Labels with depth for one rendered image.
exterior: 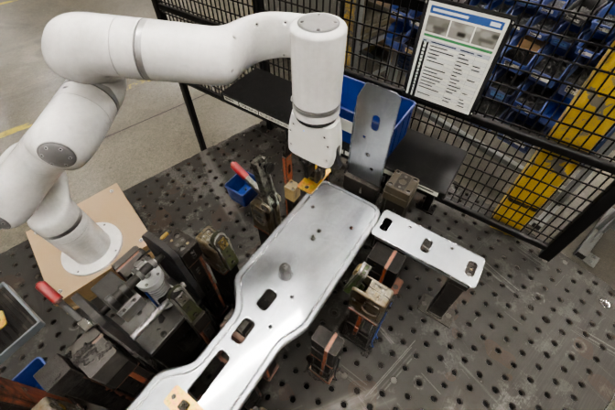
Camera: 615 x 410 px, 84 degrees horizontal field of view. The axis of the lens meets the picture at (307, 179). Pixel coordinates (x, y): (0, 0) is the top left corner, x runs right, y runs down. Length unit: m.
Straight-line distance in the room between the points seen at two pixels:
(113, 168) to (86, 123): 2.13
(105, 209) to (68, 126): 0.77
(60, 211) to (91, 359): 0.45
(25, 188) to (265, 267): 0.57
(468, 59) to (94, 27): 0.87
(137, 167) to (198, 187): 1.29
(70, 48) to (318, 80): 0.36
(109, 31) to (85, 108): 0.18
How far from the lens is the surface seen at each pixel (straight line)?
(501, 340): 1.30
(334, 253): 0.93
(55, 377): 0.86
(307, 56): 0.52
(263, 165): 0.84
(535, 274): 1.47
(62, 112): 0.71
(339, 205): 1.02
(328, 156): 0.63
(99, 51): 0.60
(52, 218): 1.15
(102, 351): 0.86
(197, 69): 0.55
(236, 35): 0.57
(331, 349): 0.85
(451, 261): 0.99
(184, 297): 0.84
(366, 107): 0.91
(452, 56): 1.09
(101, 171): 2.85
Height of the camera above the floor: 1.82
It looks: 49 degrees down
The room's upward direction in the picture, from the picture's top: straight up
